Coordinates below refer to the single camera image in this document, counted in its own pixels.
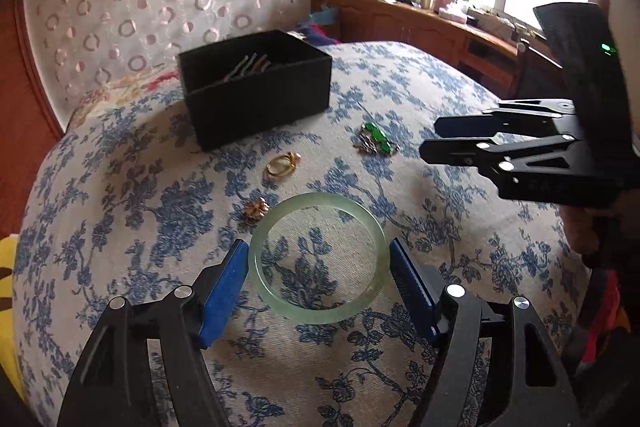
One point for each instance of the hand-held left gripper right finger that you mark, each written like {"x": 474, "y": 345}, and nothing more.
{"x": 410, "y": 287}

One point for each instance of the pale green jade bangle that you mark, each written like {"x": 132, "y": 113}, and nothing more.
{"x": 256, "y": 262}

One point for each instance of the dark blue and red blanket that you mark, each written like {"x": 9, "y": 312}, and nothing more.
{"x": 315, "y": 34}

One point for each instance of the long wooden cabinet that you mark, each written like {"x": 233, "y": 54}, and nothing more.
{"x": 415, "y": 32}

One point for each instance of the tissue box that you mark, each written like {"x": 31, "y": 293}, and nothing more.
{"x": 455, "y": 14}

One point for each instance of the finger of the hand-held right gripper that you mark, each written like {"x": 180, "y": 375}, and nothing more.
{"x": 475, "y": 154}
{"x": 500, "y": 122}

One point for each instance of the light blue bag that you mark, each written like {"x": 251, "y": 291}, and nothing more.
{"x": 325, "y": 14}

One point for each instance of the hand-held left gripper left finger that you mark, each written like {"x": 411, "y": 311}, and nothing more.
{"x": 225, "y": 292}

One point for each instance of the person's right hand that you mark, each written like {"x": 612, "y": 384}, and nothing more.
{"x": 582, "y": 232}

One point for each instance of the silver hair clips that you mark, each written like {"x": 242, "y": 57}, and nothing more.
{"x": 245, "y": 66}

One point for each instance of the person's red and black clothing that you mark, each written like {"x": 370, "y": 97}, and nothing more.
{"x": 605, "y": 307}

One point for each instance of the small copper brooch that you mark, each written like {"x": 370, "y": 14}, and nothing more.
{"x": 256, "y": 208}

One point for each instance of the pink floral blanket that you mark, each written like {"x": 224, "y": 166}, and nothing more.
{"x": 145, "y": 82}

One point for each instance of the brown wooden wardrobe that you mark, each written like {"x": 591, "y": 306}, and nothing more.
{"x": 25, "y": 132}

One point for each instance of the blue floral bed cloth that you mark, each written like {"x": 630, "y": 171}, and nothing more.
{"x": 150, "y": 207}

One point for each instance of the yellow cloth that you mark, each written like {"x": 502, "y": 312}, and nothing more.
{"x": 10, "y": 252}

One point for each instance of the green gem jewelry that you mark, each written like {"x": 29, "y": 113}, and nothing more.
{"x": 372, "y": 130}

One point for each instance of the black box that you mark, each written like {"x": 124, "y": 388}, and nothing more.
{"x": 260, "y": 112}

